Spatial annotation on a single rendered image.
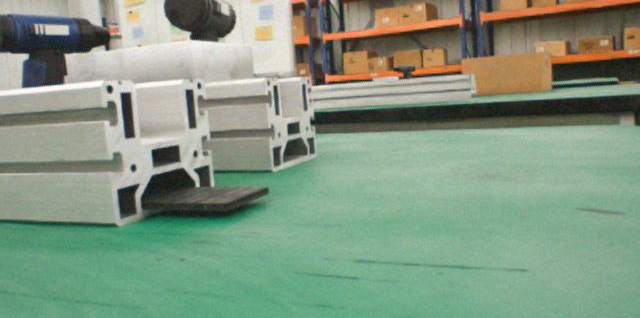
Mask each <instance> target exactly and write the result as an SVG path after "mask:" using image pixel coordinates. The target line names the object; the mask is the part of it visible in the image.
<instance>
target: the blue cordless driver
mask: <svg viewBox="0 0 640 318"><path fill-rule="evenodd" d="M121 38H122V35H111V34H110V31H109V30H107V28H106V27H102V26H99V25H96V24H92V23H90V22H89V20H87V19H82V18H70V17H59V16H38V14H16V13H8V14H6V15H5V14H0V53H11V54H29V56H28V59H25V60H23V73H22V89H23V88H33V87H44V86H55V85H65V77H67V76H68V71H67V63H66V57H65V54H73V53H88V52H91V50H92V49H94V48H98V47H102V46H106V45H109V43H110V40H111V39H121Z"/></svg>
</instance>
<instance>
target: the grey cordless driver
mask: <svg viewBox="0 0 640 318"><path fill-rule="evenodd" d="M235 13H236V11H235V10H234V8H233V6H232V5H229V4H228V2H226V1H224V0H164V14H165V17H166V19H167V20H169V22H170V23H171V24H172V25H174V26H175V27H177V29H179V30H181V31H185V32H189V33H191V34H190V35H189V37H190V40H196V41H208V42H219V38H224V37H225V36H226V35H228V34H231V32H232V31H233V30H234V29H235V24H236V23H237V22H236V18H237V16H236V14H235Z"/></svg>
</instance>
